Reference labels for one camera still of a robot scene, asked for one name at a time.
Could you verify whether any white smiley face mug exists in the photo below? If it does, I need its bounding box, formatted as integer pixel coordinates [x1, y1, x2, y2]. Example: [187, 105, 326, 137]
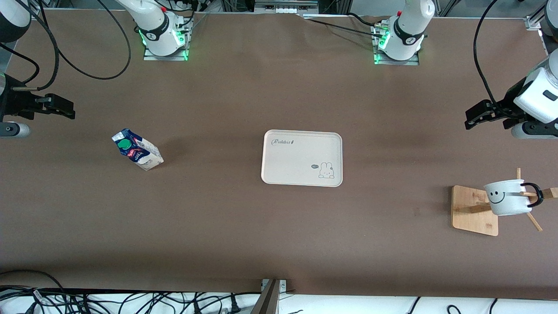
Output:
[483, 179, 544, 216]

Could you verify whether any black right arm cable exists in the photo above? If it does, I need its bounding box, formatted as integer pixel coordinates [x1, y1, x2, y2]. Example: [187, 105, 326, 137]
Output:
[0, 0, 132, 102]

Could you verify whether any white side table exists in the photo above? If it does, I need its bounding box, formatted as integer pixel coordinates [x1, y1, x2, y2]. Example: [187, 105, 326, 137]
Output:
[0, 290, 558, 314]

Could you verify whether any blue white milk carton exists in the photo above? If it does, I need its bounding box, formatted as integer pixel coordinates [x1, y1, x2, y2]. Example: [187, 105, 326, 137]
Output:
[112, 128, 164, 171]

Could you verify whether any black looped cable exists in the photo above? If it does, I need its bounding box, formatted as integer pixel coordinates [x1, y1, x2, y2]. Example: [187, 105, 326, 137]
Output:
[0, 270, 66, 292]

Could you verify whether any black base cable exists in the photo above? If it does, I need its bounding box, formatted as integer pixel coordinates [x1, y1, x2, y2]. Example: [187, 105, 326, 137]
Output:
[303, 12, 386, 35]

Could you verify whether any cream rabbit print tray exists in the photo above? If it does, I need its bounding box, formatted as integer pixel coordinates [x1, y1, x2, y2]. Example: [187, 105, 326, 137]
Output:
[261, 130, 344, 188]

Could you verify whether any aluminium profile bar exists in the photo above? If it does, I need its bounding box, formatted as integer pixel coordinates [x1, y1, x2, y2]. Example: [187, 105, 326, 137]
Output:
[524, 0, 551, 31]

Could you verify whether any aluminium camera post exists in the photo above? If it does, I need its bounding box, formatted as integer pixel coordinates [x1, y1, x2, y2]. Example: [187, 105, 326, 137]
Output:
[251, 279, 280, 314]

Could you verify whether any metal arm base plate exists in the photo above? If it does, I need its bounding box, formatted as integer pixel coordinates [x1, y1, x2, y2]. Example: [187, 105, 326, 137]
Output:
[143, 43, 189, 61]
[373, 24, 420, 66]

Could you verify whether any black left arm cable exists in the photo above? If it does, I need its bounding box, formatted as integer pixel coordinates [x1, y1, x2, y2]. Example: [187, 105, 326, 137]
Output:
[473, 0, 524, 120]

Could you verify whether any black cable with plug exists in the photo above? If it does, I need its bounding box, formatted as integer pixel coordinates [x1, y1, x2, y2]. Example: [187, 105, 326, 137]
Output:
[192, 293, 241, 314]

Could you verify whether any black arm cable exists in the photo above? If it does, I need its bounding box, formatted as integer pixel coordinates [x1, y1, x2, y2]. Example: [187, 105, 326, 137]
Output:
[0, 0, 132, 102]
[473, 0, 524, 120]

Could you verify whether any wooden mug stand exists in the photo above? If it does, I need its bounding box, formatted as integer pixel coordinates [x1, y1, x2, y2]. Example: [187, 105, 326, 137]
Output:
[451, 168, 558, 237]

